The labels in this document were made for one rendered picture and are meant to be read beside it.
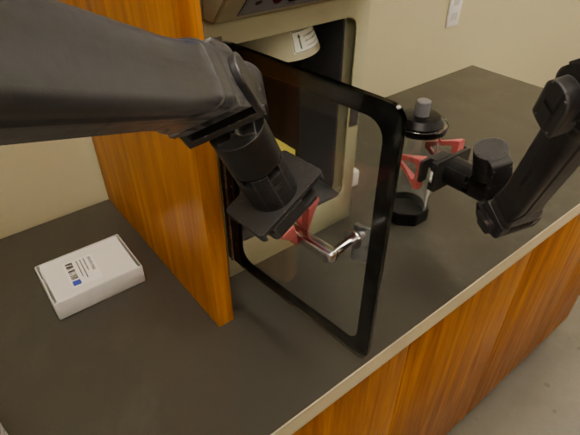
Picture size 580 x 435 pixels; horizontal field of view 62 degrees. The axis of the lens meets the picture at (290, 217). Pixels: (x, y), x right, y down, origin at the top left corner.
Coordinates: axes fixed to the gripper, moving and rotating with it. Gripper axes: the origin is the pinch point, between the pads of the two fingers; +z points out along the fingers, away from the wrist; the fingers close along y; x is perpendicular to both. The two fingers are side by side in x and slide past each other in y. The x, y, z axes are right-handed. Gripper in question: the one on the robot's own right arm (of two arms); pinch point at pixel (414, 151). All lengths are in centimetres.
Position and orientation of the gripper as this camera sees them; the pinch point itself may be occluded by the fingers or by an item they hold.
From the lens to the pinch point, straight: 102.6
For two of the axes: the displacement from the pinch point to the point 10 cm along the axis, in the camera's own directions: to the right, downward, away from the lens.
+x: 0.0, 8.0, 6.0
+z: -6.1, -4.8, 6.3
